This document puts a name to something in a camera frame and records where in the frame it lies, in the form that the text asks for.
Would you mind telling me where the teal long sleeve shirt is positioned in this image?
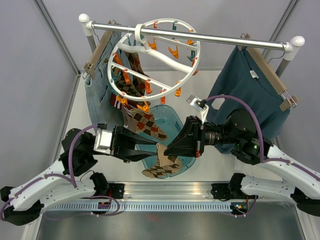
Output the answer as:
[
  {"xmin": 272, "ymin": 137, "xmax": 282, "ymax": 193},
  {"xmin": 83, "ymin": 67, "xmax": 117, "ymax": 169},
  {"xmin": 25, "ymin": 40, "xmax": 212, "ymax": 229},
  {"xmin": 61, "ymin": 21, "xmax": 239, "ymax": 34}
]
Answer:
[{"xmin": 208, "ymin": 46, "xmax": 290, "ymax": 140}]

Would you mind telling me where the teal clip front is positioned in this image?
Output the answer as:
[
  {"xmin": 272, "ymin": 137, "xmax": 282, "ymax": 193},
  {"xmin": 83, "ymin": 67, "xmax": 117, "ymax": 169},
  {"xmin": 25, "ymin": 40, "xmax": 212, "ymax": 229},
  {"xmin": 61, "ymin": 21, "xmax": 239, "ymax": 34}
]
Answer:
[{"xmin": 111, "ymin": 69, "xmax": 122, "ymax": 83}]

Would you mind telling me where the right beige clothes hanger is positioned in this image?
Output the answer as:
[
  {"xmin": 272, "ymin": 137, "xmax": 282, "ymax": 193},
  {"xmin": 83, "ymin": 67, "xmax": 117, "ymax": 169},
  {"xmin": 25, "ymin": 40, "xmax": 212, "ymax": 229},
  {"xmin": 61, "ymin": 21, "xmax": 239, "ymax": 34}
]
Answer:
[{"xmin": 238, "ymin": 35, "xmax": 306, "ymax": 111}]

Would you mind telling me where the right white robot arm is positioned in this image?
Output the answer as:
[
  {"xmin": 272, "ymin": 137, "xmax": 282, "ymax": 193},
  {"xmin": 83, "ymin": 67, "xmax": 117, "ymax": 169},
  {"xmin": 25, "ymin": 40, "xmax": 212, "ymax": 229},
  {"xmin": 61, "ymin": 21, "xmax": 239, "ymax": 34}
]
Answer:
[{"xmin": 164, "ymin": 109, "xmax": 320, "ymax": 217}]

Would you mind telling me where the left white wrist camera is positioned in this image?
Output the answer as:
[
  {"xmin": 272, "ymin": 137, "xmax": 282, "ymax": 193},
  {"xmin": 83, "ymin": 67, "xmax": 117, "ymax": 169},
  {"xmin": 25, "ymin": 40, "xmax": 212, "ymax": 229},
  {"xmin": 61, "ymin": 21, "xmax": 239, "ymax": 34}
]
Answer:
[{"xmin": 93, "ymin": 128, "xmax": 113, "ymax": 155}]

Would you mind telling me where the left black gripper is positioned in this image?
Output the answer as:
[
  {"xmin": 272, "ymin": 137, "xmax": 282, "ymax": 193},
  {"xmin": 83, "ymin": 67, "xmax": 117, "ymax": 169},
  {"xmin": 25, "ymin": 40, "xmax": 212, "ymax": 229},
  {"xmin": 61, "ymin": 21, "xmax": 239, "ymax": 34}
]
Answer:
[{"xmin": 89, "ymin": 124, "xmax": 162, "ymax": 163}]

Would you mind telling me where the brown argyle sock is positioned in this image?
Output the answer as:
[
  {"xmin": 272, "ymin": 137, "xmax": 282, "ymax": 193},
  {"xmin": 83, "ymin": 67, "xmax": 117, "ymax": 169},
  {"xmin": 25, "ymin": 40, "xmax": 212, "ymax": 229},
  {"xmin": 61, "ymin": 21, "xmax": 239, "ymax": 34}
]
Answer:
[
  {"xmin": 116, "ymin": 76, "xmax": 146, "ymax": 97},
  {"xmin": 141, "ymin": 142, "xmax": 183, "ymax": 179}
]

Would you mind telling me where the purple cable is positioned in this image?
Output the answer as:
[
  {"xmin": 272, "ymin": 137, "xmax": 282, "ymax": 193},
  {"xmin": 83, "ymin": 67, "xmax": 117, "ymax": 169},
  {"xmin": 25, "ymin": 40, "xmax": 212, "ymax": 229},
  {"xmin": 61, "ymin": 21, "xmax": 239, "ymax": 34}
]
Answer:
[
  {"xmin": 0, "ymin": 123, "xmax": 120, "ymax": 222},
  {"xmin": 204, "ymin": 94, "xmax": 320, "ymax": 218}
]

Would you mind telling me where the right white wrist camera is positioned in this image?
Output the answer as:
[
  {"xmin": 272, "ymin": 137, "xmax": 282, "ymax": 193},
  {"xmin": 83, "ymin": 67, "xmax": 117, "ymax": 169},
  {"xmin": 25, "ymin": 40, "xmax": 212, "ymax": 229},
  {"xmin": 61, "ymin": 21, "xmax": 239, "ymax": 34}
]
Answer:
[{"xmin": 186, "ymin": 95, "xmax": 209, "ymax": 124}]

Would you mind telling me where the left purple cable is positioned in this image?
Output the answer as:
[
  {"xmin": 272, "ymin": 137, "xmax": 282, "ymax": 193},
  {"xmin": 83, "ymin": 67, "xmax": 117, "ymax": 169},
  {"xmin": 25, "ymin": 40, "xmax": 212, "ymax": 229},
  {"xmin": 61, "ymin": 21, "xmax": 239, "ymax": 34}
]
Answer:
[{"xmin": 0, "ymin": 123, "xmax": 120, "ymax": 222}]

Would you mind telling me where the white round clip hanger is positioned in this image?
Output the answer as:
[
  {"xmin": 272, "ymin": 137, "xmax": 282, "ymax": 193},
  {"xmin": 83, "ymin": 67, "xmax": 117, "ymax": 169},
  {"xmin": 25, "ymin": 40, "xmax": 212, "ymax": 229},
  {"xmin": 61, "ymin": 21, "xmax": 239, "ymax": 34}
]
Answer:
[{"xmin": 107, "ymin": 18, "xmax": 201, "ymax": 102}]

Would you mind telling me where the metal clothes rack rail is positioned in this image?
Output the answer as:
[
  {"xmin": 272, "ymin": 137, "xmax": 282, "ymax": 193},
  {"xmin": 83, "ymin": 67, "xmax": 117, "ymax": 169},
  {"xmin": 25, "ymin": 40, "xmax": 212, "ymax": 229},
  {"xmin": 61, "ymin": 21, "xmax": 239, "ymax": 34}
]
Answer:
[{"xmin": 78, "ymin": 13, "xmax": 306, "ymax": 61}]

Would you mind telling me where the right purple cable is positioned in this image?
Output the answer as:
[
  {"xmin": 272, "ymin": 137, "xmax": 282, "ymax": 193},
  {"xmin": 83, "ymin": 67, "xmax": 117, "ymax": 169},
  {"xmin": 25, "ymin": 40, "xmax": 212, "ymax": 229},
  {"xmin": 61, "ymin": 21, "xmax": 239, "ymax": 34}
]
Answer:
[{"xmin": 204, "ymin": 94, "xmax": 320, "ymax": 218}]

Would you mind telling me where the white slotted cable duct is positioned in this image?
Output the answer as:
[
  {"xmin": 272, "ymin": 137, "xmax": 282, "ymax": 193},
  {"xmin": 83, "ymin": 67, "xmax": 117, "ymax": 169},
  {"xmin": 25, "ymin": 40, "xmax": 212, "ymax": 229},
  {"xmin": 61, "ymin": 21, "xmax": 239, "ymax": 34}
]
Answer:
[{"xmin": 51, "ymin": 201, "xmax": 232, "ymax": 212}]

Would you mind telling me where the orange clip right rim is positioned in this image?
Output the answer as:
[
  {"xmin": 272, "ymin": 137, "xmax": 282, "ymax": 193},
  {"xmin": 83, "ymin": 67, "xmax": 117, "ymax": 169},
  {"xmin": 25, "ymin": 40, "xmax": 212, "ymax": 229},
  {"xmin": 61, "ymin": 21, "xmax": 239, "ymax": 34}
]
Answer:
[{"xmin": 160, "ymin": 89, "xmax": 166, "ymax": 104}]

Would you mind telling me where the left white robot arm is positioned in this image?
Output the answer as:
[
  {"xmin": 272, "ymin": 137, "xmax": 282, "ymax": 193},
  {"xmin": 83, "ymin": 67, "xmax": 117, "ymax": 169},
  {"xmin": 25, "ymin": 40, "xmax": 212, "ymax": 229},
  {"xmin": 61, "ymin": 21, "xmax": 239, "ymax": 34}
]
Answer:
[{"xmin": 0, "ymin": 123, "xmax": 156, "ymax": 226}]

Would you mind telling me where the blue denim garment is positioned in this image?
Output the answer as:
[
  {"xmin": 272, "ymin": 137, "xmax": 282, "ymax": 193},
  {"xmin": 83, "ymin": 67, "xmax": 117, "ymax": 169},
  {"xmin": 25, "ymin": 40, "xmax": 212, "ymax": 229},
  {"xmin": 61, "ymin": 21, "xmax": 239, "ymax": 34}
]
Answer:
[{"xmin": 84, "ymin": 31, "xmax": 124, "ymax": 130}]

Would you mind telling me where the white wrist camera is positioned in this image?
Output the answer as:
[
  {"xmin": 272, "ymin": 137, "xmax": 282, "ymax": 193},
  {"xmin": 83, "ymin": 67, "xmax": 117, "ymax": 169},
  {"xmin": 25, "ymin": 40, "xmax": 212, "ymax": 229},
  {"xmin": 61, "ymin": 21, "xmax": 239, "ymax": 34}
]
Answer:
[
  {"xmin": 186, "ymin": 95, "xmax": 209, "ymax": 124},
  {"xmin": 93, "ymin": 128, "xmax": 113, "ymax": 155}
]

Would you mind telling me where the left beige clothes hanger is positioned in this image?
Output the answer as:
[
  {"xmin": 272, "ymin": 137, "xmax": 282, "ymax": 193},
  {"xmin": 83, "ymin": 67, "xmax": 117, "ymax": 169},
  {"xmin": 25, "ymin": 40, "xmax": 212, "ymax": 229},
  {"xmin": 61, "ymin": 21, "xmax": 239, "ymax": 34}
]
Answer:
[{"xmin": 83, "ymin": 30, "xmax": 115, "ymax": 78}]

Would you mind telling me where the beige clothes hanger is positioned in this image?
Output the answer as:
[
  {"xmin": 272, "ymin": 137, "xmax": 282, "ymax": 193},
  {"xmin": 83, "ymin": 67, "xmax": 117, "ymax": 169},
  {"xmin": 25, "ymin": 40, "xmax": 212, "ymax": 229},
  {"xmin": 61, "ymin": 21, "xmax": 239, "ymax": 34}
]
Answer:
[
  {"xmin": 238, "ymin": 35, "xmax": 306, "ymax": 111},
  {"xmin": 83, "ymin": 30, "xmax": 115, "ymax": 78}
]

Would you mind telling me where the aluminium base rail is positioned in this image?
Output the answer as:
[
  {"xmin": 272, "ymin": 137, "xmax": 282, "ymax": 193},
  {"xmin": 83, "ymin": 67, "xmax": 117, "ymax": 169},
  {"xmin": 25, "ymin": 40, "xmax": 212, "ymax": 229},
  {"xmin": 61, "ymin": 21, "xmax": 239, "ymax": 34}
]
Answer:
[{"xmin": 37, "ymin": 181, "xmax": 307, "ymax": 201}]

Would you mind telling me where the orange clip front left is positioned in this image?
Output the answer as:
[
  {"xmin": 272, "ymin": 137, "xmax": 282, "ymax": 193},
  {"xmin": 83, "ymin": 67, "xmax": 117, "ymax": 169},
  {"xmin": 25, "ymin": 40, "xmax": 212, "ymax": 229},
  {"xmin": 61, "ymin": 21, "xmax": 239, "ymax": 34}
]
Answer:
[{"xmin": 137, "ymin": 101, "xmax": 150, "ymax": 114}]

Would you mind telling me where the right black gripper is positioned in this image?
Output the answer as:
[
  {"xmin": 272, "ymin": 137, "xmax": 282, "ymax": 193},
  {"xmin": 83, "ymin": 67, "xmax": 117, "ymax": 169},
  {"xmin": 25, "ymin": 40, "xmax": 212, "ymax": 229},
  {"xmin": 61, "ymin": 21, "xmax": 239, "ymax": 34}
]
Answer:
[{"xmin": 163, "ymin": 115, "xmax": 239, "ymax": 157}]

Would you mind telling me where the teal plastic basin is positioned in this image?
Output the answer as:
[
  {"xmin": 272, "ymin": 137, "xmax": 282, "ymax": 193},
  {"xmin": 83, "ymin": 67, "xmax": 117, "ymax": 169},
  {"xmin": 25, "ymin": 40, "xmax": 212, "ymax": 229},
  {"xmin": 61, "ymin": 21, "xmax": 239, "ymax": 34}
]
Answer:
[{"xmin": 142, "ymin": 105, "xmax": 196, "ymax": 179}]

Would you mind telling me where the beige orange argyle sock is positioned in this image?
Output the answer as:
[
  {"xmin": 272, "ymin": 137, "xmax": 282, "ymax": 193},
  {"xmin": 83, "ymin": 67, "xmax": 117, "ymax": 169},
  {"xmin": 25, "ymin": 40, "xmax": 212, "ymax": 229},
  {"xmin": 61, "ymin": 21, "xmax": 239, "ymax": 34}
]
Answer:
[{"xmin": 122, "ymin": 51, "xmax": 147, "ymax": 84}]

